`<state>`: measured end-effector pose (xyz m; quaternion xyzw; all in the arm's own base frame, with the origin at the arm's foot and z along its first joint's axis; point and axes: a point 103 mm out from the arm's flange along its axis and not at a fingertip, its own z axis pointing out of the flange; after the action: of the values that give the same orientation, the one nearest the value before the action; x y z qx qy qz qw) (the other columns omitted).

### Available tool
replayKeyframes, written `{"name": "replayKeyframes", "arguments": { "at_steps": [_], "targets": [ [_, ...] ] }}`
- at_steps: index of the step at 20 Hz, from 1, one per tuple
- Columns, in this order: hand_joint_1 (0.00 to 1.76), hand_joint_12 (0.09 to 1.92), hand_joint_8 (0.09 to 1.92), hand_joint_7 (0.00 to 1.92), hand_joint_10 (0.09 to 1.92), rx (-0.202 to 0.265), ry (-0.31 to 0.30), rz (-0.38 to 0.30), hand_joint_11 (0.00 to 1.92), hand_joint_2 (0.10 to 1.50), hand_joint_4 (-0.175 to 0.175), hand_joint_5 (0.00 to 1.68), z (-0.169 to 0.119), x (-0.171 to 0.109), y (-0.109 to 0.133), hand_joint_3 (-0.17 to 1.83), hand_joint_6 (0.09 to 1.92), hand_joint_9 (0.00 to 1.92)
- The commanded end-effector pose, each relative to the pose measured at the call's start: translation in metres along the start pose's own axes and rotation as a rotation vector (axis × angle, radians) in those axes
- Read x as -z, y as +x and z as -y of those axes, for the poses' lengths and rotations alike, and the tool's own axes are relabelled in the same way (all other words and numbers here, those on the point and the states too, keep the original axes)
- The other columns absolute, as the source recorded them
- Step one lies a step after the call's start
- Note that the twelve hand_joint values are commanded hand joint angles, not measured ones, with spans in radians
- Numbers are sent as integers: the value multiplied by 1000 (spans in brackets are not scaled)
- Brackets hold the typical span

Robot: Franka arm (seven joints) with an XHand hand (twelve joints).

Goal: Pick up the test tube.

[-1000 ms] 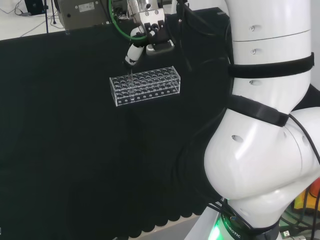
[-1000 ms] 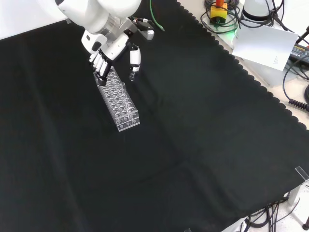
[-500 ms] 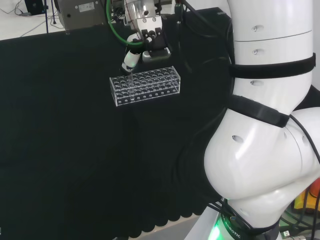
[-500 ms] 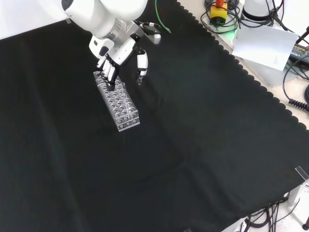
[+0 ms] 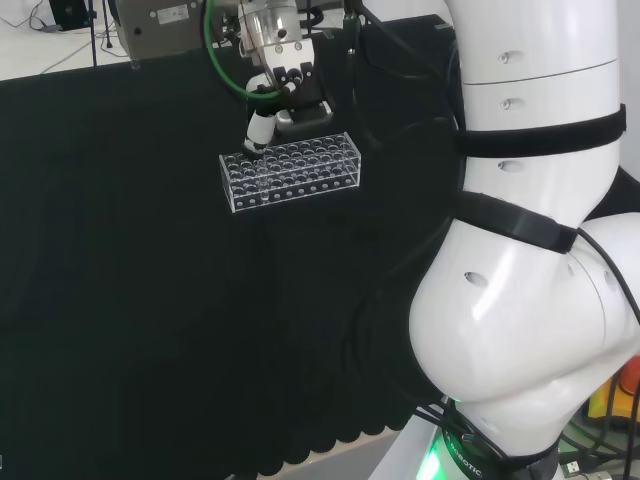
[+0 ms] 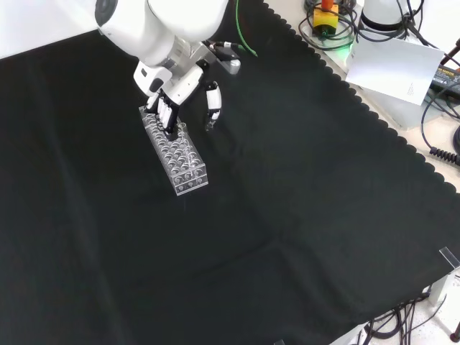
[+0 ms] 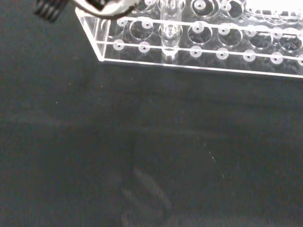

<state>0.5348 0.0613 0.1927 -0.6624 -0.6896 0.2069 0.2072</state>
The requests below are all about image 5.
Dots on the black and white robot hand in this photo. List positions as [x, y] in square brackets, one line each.
[295, 95]

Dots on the clear glass test tube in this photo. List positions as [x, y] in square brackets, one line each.
[261, 175]

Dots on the clear plastic test tube rack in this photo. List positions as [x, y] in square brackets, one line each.
[300, 187]

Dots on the clear cloth clip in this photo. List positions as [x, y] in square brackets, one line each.
[327, 35]
[135, 64]

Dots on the grey metal cabinet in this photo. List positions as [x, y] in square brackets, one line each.
[165, 30]

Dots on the black tripod leg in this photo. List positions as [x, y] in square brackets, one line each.
[94, 45]

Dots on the black bench cloth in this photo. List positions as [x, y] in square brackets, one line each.
[125, 250]

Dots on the black computer tower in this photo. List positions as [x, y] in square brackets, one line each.
[70, 12]

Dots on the yellow stop button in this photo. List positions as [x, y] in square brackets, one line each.
[625, 400]

